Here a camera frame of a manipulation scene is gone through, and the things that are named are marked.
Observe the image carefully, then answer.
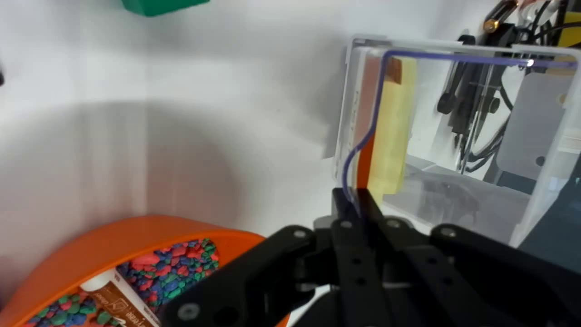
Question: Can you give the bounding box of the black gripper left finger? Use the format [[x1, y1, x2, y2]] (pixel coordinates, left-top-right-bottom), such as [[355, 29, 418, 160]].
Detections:
[[162, 189, 391, 327]]

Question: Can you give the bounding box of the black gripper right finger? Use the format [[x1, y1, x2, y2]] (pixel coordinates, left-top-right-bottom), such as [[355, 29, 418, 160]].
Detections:
[[369, 216, 581, 327]]

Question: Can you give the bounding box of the clear container with lid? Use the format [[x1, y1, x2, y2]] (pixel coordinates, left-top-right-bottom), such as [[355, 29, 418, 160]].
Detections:
[[337, 36, 581, 245]]

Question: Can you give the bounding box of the orange plastic bowl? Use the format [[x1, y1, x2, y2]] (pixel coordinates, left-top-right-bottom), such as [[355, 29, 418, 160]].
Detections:
[[0, 214, 293, 327]]

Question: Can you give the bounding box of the green block near edge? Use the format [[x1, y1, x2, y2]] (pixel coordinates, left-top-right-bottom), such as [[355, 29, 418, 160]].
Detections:
[[122, 0, 209, 16]]

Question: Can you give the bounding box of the black cable bundle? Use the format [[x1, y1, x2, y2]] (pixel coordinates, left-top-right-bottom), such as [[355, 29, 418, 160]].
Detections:
[[435, 0, 581, 178]]

